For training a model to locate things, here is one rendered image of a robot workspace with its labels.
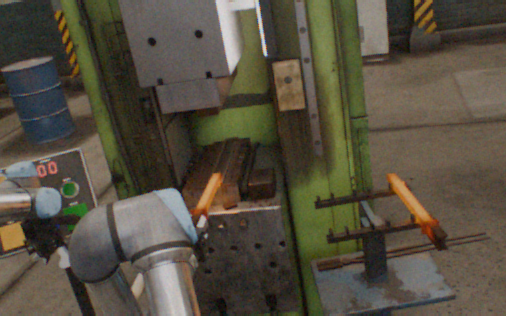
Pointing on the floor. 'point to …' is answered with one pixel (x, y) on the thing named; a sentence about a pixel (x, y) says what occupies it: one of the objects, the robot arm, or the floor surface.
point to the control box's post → (80, 293)
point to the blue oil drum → (39, 100)
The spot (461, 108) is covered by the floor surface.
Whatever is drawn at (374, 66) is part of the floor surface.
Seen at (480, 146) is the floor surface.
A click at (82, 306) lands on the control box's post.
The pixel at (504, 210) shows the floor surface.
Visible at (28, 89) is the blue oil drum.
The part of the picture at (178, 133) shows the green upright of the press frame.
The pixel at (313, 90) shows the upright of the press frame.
